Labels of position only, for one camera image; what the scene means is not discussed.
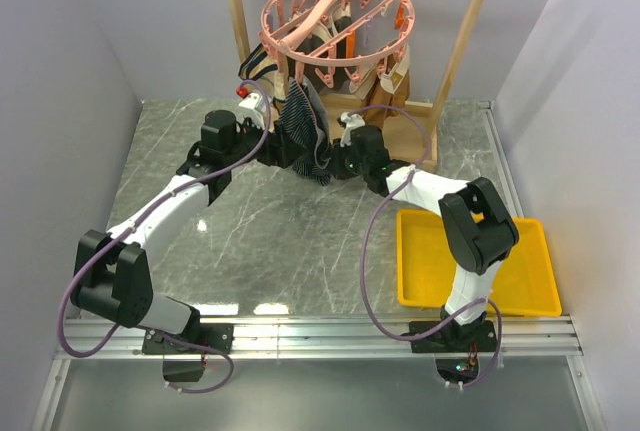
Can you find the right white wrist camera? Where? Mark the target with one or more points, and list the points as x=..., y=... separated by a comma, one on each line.
x=350, y=122

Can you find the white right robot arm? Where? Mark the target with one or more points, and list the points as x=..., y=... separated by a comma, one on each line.
x=479, y=231

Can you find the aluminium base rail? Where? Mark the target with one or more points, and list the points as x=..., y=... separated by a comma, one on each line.
x=337, y=337

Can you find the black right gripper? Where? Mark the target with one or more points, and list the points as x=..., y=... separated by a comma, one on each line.
x=337, y=155

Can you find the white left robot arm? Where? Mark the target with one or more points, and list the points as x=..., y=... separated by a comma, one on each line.
x=112, y=277

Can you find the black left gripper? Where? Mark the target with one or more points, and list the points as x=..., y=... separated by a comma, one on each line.
x=280, y=150

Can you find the brown hanging garment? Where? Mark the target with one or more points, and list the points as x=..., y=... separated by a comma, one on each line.
x=387, y=82

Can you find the pink round clip hanger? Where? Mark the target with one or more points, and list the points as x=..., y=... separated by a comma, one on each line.
x=332, y=41

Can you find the wooden hanger rack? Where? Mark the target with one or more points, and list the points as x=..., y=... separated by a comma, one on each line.
x=410, y=132

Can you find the yellow plastic tray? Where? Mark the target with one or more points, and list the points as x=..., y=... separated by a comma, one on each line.
x=525, y=284

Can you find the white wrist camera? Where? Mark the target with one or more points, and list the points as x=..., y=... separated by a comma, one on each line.
x=350, y=122
x=252, y=106

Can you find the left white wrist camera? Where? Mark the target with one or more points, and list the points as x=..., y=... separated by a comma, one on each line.
x=252, y=106

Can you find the navy striped underwear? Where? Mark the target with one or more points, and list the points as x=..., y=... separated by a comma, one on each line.
x=305, y=120

